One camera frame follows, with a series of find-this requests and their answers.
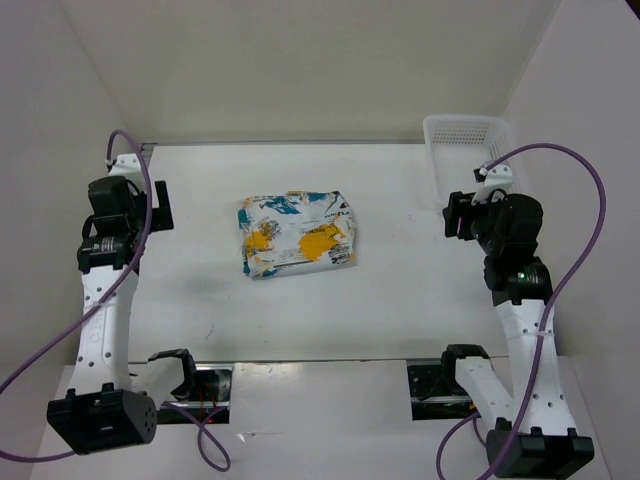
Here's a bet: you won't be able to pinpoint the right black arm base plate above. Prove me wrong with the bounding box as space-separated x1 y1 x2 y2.
406 359 475 421

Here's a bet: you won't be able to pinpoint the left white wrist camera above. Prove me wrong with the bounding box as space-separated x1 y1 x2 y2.
108 153 146 190

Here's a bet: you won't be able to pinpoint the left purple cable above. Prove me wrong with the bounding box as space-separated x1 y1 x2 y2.
0 129 232 472

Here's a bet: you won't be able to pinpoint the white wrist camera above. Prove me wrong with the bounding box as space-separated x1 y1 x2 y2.
471 164 514 205
108 153 146 190

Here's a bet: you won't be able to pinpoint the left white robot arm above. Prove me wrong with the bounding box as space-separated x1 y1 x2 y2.
47 175 200 455

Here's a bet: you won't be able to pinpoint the patterned white teal yellow shorts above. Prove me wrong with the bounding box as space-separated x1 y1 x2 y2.
237 191 356 280

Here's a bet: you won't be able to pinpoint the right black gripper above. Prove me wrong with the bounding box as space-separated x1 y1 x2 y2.
442 188 505 255

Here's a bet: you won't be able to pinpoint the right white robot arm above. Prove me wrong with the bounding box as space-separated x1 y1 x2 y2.
438 190 595 479

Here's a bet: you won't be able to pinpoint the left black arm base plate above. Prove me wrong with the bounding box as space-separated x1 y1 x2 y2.
165 362 234 425

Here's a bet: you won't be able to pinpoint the white perforated plastic basket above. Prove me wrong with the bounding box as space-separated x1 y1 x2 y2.
423 114 515 213

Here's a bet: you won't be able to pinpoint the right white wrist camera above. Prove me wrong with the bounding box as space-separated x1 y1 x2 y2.
471 164 514 205

